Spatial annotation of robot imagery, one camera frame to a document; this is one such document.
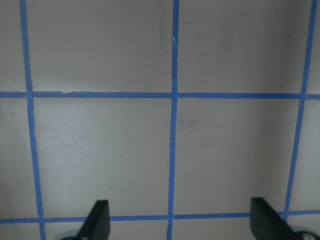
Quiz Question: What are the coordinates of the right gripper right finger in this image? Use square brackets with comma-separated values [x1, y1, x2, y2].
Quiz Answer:
[250, 197, 303, 240]

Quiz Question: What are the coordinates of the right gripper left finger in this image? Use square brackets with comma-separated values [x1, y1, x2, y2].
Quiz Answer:
[75, 200, 110, 240]

